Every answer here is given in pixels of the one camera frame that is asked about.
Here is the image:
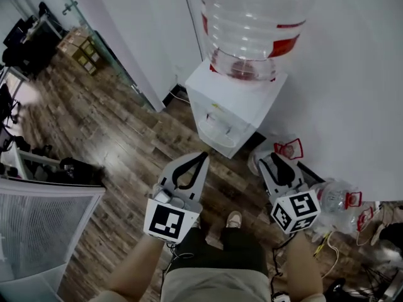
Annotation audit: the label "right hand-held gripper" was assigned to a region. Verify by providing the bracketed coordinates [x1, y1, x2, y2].
[256, 152, 322, 234]

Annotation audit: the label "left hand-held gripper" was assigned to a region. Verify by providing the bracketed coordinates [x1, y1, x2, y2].
[143, 151, 210, 243]

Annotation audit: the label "white water dispenser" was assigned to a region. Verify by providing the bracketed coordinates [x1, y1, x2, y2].
[184, 58, 289, 160]

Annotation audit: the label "person's left forearm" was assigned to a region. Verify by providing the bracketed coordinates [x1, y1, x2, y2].
[106, 233, 167, 302]

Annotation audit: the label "person's right forearm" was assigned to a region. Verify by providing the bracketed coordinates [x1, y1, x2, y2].
[284, 230, 326, 302]

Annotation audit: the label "large clear water bottle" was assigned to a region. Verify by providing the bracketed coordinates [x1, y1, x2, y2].
[200, 0, 308, 83]

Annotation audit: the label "person's right beige shoe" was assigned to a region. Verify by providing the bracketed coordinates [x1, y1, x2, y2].
[226, 210, 244, 230]

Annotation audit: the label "black trousers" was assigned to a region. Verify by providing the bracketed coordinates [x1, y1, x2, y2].
[174, 226, 269, 277]

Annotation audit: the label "black trash bin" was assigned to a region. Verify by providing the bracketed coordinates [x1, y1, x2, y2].
[59, 157, 105, 187]

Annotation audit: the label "beige shirt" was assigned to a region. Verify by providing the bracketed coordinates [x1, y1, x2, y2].
[162, 268, 272, 302]

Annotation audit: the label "black wheeled stand base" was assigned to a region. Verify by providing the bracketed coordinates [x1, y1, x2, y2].
[324, 262, 403, 302]

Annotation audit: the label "glass partition with blinds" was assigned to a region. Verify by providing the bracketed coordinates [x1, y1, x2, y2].
[0, 177, 106, 302]

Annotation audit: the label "frosted glass door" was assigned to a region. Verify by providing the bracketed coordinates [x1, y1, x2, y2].
[56, 0, 158, 113]

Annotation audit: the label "stack of cardboard boxes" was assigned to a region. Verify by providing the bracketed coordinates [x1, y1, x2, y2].
[55, 26, 102, 76]

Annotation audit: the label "black office chair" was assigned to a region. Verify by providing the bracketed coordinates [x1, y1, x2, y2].
[2, 38, 59, 76]

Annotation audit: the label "clear jug with red handle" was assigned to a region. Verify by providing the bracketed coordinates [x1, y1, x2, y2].
[247, 138, 305, 176]
[311, 206, 375, 236]
[314, 177, 363, 232]

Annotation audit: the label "yellow cable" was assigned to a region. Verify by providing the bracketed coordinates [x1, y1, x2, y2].
[314, 230, 332, 258]

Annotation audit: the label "thin white cable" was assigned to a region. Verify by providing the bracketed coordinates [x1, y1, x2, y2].
[167, 87, 190, 104]

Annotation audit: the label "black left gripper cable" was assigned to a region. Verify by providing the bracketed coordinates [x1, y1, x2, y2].
[159, 242, 196, 302]

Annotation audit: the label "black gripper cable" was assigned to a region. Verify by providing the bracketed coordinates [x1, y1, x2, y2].
[159, 242, 196, 302]
[270, 233, 299, 302]

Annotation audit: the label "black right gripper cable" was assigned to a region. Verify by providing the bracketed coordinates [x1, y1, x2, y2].
[270, 233, 299, 302]

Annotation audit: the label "white floor cable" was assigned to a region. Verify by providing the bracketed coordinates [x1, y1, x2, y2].
[320, 237, 341, 280]

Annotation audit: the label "metal glass door handle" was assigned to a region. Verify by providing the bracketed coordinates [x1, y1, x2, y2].
[62, 0, 79, 16]

